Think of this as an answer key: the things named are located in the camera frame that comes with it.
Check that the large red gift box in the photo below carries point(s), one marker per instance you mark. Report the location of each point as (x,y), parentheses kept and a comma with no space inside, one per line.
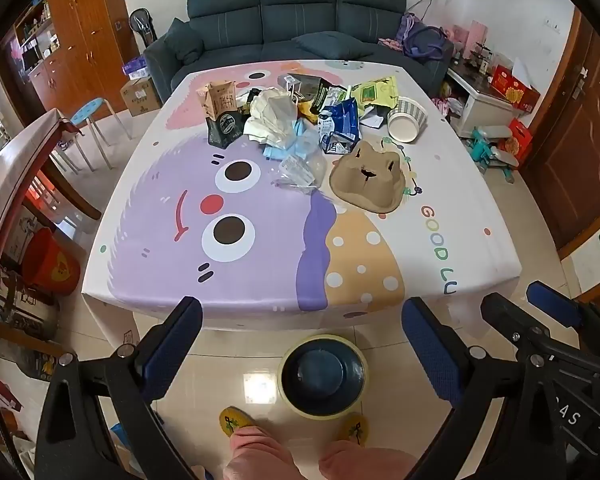
(515,87)

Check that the yellow-green snack packet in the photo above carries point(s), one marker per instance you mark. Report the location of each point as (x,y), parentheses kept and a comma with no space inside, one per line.
(377,92)

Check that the person's right leg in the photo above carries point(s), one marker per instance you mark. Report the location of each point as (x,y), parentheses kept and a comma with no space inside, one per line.
(365,462)

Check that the person's leg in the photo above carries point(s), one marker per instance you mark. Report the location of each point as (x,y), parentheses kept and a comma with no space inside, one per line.
(365,462)
(260,455)

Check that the cartoon printed tablecloth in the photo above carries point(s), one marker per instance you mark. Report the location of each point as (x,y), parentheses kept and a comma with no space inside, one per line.
(180,260)

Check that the white crumpled plastic bag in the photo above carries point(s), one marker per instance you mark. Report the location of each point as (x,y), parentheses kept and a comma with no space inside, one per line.
(272,110)

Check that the small red gift box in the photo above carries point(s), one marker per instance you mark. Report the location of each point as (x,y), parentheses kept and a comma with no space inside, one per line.
(519,137)

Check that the wooden dining table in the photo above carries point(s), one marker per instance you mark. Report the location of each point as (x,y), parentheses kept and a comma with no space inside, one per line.
(10,170)

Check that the black coffee pouch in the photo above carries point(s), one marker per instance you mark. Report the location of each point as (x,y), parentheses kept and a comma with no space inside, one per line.
(226,127)

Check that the large dark teal cushion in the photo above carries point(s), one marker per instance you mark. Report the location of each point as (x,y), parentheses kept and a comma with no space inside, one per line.
(332,42)

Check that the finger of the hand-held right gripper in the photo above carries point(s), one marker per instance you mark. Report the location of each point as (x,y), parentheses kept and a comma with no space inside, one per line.
(510,317)
(552,302)

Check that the black metal rack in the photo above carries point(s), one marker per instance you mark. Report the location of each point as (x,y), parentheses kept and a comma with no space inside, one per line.
(480,57)

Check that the blue milk carton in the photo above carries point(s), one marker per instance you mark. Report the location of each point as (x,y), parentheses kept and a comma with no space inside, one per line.
(340,125)

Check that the white low cabinet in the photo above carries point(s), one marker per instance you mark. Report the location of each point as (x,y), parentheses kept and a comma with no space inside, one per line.
(480,100)

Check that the silver grey carton box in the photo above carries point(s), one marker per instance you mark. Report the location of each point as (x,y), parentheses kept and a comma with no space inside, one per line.
(300,85)

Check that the brown wooden door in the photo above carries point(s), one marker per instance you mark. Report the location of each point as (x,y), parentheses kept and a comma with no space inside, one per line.
(580,135)

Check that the yellow plastic wrapper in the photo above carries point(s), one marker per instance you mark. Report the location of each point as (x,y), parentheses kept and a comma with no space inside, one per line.
(305,110)

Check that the pink gift bag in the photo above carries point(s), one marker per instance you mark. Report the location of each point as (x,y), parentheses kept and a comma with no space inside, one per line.
(475,35)

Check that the blue round stool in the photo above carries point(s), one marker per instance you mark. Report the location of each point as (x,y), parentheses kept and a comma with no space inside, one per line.
(92,109)

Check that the dark teal sofa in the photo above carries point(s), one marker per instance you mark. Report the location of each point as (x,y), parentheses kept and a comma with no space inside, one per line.
(295,10)

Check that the small dark teal cushion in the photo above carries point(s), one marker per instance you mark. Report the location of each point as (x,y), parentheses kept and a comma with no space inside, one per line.
(185,40)

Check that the black and green packet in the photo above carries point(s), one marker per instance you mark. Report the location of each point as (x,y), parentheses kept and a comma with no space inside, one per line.
(325,97)

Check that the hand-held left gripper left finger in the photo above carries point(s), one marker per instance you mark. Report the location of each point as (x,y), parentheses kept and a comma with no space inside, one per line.
(172,347)

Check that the black standing fan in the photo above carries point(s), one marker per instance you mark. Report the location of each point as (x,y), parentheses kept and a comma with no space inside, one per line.
(142,22)

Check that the clear plastic packaging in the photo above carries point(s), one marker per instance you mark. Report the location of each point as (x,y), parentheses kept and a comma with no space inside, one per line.
(300,170)

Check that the red bucket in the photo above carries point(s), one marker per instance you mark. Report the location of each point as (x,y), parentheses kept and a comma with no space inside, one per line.
(47,260)

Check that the purple flat box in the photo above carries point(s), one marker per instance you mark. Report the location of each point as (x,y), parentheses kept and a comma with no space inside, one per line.
(136,66)

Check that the yellow left slipper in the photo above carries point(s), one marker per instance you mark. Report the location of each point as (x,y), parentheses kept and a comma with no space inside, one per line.
(235,422)

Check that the grey checked paper cup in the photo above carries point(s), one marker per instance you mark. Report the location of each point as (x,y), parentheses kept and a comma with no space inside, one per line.
(406,117)

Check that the yellow right slipper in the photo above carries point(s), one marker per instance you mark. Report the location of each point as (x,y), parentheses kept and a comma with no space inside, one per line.
(355,427)

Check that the yellow slipper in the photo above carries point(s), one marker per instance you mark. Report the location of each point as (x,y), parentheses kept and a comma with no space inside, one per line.
(235,422)
(355,427)

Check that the blue face mask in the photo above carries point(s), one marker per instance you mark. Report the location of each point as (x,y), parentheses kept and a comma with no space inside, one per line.
(290,142)

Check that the teal ride-on toy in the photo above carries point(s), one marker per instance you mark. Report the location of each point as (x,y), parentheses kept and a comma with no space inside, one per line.
(490,147)

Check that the brown paper bag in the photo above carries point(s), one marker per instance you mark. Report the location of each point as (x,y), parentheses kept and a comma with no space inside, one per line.
(220,100)

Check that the wooden cabinet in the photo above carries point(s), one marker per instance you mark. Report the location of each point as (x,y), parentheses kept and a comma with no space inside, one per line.
(90,25)

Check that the person's left leg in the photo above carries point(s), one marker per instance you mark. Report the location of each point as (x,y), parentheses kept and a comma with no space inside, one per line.
(260,455)

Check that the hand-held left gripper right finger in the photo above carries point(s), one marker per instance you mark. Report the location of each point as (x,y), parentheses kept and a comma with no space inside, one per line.
(430,350)

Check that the purple backpack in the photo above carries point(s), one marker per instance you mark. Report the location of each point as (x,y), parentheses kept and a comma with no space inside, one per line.
(425,40)

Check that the brown pulp cup tray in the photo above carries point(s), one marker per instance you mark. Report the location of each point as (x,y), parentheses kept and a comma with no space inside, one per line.
(370,172)

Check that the white crumpled paper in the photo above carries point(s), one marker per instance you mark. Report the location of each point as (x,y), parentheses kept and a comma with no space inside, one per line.
(375,120)

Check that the brown cardboard box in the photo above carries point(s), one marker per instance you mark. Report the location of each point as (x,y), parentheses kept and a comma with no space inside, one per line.
(141,94)

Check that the steel pot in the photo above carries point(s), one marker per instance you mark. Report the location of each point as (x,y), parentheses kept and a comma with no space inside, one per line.
(25,305)

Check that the blue bin with yellow rim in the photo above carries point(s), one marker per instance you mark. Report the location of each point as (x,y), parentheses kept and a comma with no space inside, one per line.
(325,375)

